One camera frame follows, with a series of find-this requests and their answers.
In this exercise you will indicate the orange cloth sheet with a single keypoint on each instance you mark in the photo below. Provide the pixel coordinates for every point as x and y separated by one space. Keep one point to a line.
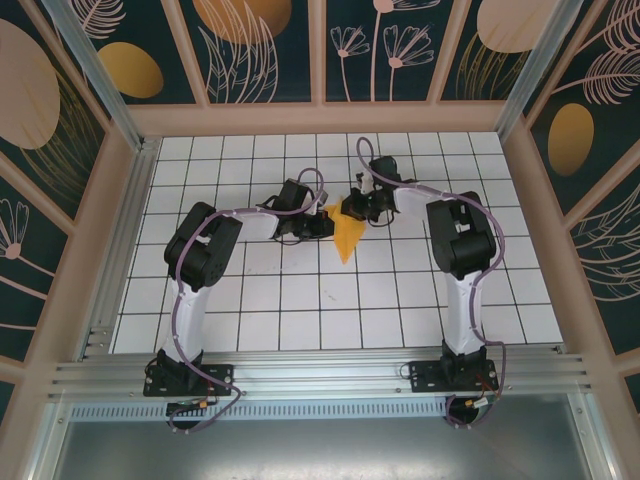
347 235

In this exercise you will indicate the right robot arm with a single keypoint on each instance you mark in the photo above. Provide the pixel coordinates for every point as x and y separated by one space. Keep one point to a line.
462 310

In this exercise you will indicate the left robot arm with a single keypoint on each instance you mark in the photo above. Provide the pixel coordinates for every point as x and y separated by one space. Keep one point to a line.
187 320

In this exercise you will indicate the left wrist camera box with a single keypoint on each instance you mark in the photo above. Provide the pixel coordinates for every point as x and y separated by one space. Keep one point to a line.
320 205

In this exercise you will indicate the aluminium mounting rail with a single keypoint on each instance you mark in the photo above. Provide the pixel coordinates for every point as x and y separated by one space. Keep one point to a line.
320 372

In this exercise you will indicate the aluminium side rail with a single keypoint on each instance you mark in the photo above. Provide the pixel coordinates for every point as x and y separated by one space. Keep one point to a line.
125 240

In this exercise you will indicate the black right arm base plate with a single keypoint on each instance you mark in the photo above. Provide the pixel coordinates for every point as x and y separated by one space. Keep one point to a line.
425 377

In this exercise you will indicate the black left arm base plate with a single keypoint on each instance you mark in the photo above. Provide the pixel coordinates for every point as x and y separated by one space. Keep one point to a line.
220 377

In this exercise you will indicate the aluminium frame post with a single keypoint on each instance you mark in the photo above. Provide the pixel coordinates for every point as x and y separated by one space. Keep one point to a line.
102 80
537 75

